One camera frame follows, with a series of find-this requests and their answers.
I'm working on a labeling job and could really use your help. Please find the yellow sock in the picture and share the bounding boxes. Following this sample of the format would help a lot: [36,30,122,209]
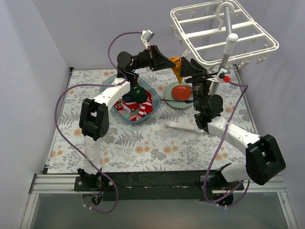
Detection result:
[169,57,183,84]

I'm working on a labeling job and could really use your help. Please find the dark green sock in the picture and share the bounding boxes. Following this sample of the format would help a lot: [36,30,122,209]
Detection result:
[130,85,148,103]

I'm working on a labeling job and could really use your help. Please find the dark navy blue sock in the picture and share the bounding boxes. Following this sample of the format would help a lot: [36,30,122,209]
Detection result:
[122,94,134,103]

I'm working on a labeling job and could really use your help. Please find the pink sock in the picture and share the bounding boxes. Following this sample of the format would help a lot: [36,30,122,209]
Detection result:
[114,100,141,121]

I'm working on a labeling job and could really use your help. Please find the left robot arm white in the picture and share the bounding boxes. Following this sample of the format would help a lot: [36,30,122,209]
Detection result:
[78,45,176,191]

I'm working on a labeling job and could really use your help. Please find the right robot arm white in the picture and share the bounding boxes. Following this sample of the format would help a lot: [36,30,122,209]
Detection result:
[180,57,286,190]

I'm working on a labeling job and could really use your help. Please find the white clip hanger rack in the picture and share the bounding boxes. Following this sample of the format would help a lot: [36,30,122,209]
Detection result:
[170,0,280,67]

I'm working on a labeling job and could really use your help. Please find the purple fork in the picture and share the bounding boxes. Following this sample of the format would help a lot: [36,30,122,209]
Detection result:
[161,99,193,104]

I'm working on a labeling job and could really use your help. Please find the orange saucer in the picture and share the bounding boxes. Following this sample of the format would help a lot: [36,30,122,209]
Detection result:
[172,85,192,101]

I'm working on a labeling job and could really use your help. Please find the teal plastic basin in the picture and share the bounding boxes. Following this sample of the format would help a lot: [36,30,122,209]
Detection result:
[112,77,161,125]

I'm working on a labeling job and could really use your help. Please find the metal drying stand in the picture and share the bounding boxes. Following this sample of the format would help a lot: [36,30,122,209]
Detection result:
[166,0,239,135]

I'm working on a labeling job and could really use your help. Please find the floral tablecloth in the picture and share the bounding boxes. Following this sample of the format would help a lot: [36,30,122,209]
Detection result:
[48,69,245,174]

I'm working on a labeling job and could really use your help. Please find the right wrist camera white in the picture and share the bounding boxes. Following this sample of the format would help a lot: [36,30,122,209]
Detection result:
[207,68,231,83]

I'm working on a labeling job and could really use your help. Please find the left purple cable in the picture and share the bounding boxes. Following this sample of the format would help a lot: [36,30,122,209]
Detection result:
[54,32,146,214]

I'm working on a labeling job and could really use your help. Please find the purple cable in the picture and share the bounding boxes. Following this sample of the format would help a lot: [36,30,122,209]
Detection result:
[203,80,250,208]
[54,32,146,214]

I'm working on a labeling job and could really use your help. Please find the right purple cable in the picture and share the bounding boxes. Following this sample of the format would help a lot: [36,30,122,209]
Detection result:
[203,80,250,208]

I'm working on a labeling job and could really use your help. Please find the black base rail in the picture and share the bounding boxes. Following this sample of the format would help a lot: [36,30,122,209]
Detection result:
[74,169,244,204]

